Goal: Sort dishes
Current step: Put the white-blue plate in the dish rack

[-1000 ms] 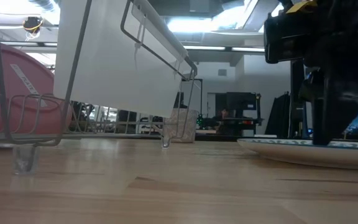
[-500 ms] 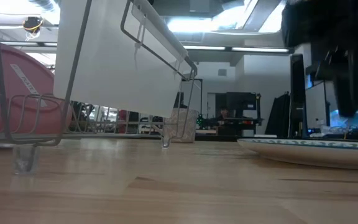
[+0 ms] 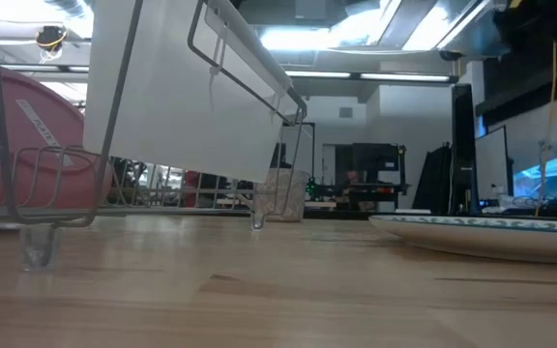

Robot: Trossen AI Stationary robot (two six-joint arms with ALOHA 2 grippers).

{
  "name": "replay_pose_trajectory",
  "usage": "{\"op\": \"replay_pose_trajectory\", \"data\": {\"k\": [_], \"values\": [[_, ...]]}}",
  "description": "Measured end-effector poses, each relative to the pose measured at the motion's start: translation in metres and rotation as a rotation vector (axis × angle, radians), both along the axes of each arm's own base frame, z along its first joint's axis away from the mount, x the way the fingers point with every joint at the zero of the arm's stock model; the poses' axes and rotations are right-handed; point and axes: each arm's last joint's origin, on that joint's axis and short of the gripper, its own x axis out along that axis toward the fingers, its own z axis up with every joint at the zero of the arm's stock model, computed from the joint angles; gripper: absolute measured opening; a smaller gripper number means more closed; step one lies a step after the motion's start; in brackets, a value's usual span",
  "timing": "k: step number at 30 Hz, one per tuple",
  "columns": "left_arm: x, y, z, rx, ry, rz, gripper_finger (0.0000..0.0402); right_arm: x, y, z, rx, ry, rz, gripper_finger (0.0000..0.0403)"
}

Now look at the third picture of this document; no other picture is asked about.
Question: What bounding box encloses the grey wire dish rack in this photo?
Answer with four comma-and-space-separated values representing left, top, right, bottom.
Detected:
0, 0, 308, 272

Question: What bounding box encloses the black robot workstation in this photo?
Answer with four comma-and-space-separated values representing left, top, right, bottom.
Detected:
335, 142, 410, 212

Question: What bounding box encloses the light speckled mug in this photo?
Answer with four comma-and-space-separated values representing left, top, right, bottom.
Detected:
257, 167, 309, 223

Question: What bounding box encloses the long ceiling light fixture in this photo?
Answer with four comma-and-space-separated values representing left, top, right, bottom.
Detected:
285, 71, 459, 83
0, 63, 90, 73

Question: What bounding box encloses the blue lit screen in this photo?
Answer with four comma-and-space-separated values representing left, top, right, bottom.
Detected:
513, 153, 557, 200

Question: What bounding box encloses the person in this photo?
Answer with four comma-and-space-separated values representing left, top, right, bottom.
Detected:
344, 168, 365, 188

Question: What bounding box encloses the yellow hanging cable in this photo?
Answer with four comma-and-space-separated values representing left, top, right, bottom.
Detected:
534, 41, 557, 218

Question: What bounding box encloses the white board panel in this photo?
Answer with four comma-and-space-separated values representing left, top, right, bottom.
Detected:
474, 126, 511, 202

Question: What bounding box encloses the tall black monitor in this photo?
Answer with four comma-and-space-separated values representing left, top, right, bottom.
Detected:
451, 83, 478, 214

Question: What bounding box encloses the white plate with patterned rim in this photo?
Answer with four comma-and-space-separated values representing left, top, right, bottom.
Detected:
368, 214, 557, 266

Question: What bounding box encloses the pink plate with label tape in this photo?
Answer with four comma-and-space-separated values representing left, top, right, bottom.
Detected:
0, 59, 114, 206

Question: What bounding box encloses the white plastic utensil caddy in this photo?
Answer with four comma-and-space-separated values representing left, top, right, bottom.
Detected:
82, 0, 308, 185

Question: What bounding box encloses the ceiling cable bundle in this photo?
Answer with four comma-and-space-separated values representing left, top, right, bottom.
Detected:
35, 24, 68, 64

